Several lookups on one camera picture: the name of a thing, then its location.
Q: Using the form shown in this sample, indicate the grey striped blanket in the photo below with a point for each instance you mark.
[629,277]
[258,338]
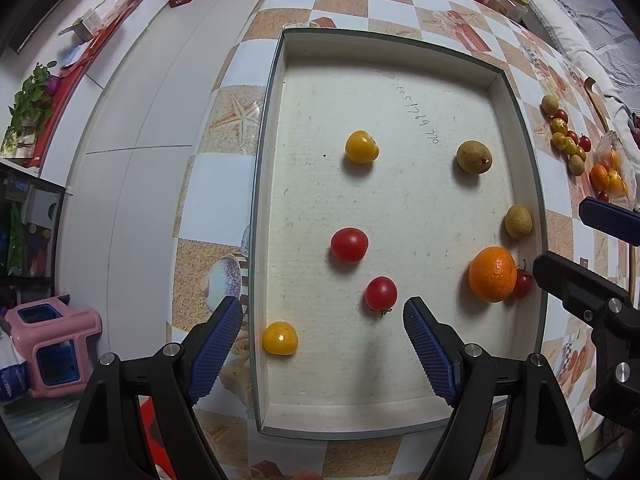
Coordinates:
[600,30]

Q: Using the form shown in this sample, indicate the small open cardboard box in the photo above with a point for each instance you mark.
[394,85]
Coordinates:
[87,22]

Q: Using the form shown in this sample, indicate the checked printed tablecloth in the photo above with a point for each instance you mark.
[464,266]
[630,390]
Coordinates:
[390,5]

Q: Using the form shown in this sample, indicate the printed paper box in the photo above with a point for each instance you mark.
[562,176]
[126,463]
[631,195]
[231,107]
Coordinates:
[20,142]

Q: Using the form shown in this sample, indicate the clear plastic bag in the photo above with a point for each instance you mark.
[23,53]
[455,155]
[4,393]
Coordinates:
[627,157]

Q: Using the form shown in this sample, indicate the brown longan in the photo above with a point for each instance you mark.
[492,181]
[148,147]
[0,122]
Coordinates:
[474,156]
[518,220]
[549,104]
[576,165]

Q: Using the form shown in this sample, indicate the pink plastic stool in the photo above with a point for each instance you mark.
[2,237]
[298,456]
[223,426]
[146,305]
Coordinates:
[60,340]

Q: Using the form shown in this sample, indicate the white foam tray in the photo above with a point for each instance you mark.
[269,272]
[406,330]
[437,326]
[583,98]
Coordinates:
[400,200]

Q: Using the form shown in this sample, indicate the golden spoon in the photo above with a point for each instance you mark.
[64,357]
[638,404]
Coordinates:
[595,100]

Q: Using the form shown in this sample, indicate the grey green mat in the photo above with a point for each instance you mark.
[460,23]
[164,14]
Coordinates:
[40,425]

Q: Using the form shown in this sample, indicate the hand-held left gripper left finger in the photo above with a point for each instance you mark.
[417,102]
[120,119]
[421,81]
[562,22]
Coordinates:
[217,350]

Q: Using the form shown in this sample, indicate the white blue bag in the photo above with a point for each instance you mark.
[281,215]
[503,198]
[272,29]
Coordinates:
[10,375]

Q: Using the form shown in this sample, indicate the red cherry tomato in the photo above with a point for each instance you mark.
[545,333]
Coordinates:
[573,137]
[603,196]
[585,143]
[381,293]
[349,245]
[562,115]
[524,284]

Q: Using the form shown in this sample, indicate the long red shelf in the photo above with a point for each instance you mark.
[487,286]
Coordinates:
[75,70]

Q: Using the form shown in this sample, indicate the yellow cherry tomato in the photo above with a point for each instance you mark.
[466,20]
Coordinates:
[558,126]
[580,153]
[569,147]
[280,338]
[560,141]
[361,146]

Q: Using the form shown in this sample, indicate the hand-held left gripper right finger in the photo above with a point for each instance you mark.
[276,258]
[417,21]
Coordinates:
[430,345]

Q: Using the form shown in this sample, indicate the black frame glass cabinet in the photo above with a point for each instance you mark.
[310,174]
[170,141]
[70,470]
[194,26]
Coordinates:
[30,230]

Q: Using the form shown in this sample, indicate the clear jar yellow lid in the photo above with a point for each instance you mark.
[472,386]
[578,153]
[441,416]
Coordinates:
[507,0]

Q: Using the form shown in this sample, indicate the green potted plant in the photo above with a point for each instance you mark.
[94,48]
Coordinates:
[32,95]

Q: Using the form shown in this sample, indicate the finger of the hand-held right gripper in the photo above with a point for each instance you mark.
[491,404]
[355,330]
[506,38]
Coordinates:
[607,215]
[565,272]

